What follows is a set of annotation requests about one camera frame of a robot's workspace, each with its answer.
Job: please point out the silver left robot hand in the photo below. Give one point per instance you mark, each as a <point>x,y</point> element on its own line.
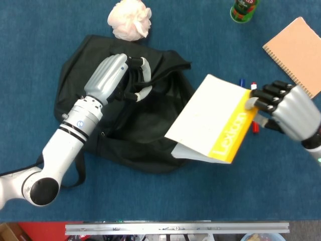
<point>107,75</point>

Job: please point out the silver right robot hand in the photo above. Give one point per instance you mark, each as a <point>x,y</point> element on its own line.
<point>296,113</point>

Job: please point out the black fabric backpack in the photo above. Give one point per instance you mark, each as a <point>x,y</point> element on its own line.
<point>140,125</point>

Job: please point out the white and yellow booklet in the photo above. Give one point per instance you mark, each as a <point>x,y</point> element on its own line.
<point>208,120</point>

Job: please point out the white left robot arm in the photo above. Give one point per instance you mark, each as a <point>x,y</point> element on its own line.
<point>67,140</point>

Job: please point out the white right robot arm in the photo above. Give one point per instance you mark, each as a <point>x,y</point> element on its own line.
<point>314,150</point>

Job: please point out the red whiteboard marker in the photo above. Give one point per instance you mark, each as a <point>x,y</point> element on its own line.
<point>255,127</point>

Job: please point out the white mesh bath pouf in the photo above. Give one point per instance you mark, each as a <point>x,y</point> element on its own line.
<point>128,20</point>

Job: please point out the blue whiteboard marker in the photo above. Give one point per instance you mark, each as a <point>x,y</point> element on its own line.
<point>241,82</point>

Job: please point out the tan spiral notebook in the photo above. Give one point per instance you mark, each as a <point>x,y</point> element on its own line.
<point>298,50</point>

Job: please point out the green Pringles can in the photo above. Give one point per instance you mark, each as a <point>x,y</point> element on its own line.
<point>242,12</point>

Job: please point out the light blue plastic bowl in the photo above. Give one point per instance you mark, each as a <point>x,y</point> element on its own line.
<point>250,237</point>

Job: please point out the blue felt table cover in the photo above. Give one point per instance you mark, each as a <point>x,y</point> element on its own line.
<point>160,200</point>

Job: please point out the red box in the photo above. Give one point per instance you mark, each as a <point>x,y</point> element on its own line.
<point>42,231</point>

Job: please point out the brown cardboard box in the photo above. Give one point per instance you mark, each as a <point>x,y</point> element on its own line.
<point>7,233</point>

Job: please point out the aluminium profile rail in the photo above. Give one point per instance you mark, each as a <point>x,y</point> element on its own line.
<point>150,228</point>

